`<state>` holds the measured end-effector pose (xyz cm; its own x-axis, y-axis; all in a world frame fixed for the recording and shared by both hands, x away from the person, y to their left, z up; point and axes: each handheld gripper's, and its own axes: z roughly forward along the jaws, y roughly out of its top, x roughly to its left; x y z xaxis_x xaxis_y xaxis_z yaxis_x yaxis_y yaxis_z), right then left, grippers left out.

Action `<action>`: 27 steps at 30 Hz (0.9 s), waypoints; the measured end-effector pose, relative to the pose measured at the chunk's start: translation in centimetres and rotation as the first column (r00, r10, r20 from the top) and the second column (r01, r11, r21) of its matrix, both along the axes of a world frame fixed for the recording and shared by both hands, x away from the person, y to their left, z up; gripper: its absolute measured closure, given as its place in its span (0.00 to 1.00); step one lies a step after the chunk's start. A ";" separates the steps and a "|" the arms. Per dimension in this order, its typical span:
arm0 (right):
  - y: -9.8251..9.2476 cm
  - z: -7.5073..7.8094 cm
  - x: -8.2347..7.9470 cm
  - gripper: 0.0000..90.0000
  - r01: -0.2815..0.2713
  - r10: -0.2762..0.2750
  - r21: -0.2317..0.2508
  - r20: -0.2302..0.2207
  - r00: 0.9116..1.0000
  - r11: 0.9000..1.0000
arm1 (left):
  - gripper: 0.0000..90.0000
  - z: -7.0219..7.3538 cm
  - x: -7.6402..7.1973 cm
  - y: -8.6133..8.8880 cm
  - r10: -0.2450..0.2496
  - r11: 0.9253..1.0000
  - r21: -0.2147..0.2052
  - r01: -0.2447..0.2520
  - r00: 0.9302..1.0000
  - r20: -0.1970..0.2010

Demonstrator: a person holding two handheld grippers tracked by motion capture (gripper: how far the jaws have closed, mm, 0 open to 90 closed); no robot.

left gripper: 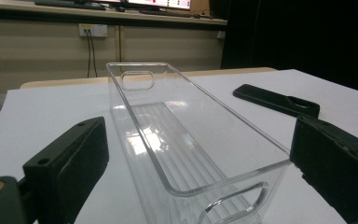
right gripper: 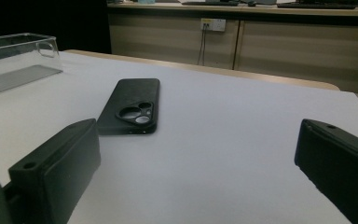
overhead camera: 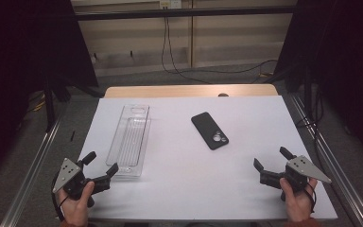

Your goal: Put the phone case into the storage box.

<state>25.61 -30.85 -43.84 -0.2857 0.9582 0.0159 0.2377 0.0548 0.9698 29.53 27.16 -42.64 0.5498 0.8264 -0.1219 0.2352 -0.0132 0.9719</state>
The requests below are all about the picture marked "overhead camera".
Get black horizontal bar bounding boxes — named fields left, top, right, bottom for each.
left=75, top=5, right=298, bottom=22

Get person's left hand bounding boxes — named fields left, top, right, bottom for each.
left=57, top=181, right=95, bottom=226

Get black floor cables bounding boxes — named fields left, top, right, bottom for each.
left=295, top=89, right=327, bottom=165

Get black metal stand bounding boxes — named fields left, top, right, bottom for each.
left=43, top=83, right=74, bottom=132

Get black wall cable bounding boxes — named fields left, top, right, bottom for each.
left=166, top=17, right=279, bottom=76
left=161, top=17, right=214, bottom=85

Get white wall socket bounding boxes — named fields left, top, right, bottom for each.
left=159, top=0, right=182, bottom=9

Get clear plastic tray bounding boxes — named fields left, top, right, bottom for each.
left=105, top=104, right=152, bottom=178

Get metal floor rail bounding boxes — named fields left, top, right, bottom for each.
left=0, top=102, right=69, bottom=227
left=286, top=94, right=363, bottom=227

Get white table sheet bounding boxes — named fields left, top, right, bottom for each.
left=78, top=96, right=338, bottom=221

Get wooden table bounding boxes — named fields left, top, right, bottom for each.
left=104, top=83, right=279, bottom=99

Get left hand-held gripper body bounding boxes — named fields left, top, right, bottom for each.
left=52, top=158, right=112, bottom=201

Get black phone case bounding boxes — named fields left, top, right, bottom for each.
left=190, top=111, right=230, bottom=151

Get yellow cable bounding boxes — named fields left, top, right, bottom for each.
left=27, top=93, right=46, bottom=113

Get black gripper strap cable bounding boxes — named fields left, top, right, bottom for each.
left=52, top=174, right=70, bottom=221
left=304, top=182, right=318, bottom=214

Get person's right hand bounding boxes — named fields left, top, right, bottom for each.
left=279, top=177, right=319, bottom=223

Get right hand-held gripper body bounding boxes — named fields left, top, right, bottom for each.
left=259, top=155, right=333, bottom=192

